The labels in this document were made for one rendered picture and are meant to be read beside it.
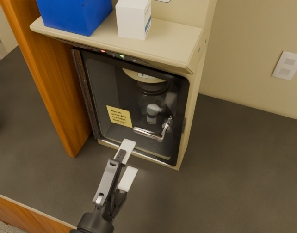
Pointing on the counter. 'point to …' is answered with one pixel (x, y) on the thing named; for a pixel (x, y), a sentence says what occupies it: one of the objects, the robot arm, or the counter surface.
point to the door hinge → (80, 80)
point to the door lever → (152, 132)
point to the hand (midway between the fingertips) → (129, 159)
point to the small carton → (133, 18)
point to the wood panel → (51, 74)
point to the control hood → (102, 38)
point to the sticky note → (119, 116)
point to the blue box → (74, 14)
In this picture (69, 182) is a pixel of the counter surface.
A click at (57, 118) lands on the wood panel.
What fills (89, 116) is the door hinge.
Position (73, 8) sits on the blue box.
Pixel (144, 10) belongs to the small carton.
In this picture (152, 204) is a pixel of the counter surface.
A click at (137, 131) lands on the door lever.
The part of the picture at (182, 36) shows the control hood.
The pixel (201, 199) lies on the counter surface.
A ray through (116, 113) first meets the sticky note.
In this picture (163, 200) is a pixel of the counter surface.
